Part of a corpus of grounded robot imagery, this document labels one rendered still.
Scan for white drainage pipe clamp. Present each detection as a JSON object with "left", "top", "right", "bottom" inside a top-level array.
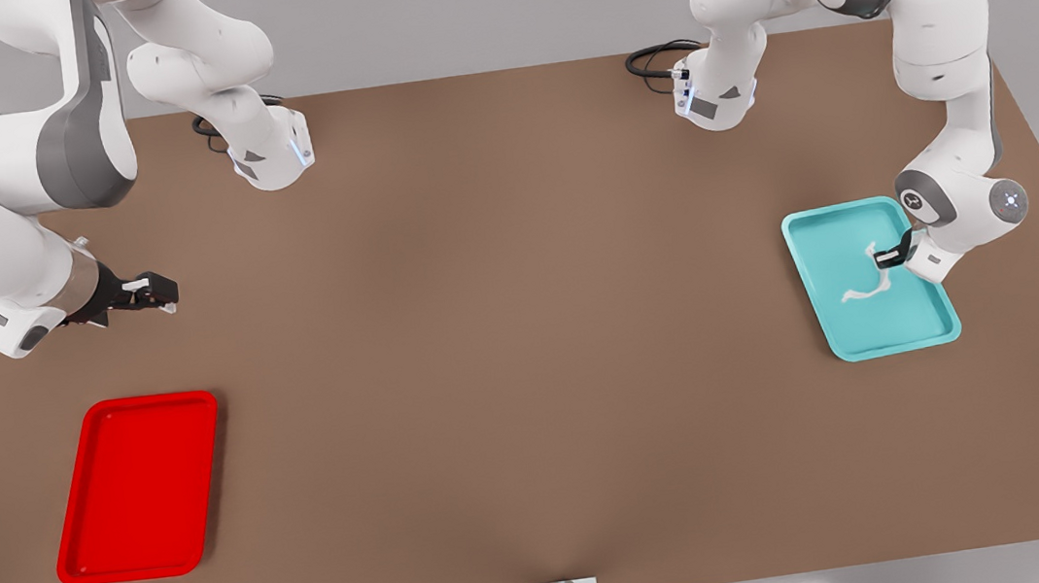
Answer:
[{"left": 834, "top": 238, "right": 899, "bottom": 306}]

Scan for turquoise rectangular tray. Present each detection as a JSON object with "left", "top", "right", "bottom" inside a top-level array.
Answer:
[{"left": 779, "top": 189, "right": 965, "bottom": 369}]

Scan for red rectangular tray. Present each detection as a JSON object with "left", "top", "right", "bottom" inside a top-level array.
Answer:
[{"left": 39, "top": 388, "right": 237, "bottom": 583}]

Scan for black cable loop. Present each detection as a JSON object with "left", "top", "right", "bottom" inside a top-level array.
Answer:
[
  {"left": 623, "top": 37, "right": 710, "bottom": 101},
  {"left": 189, "top": 91, "right": 293, "bottom": 158}
]

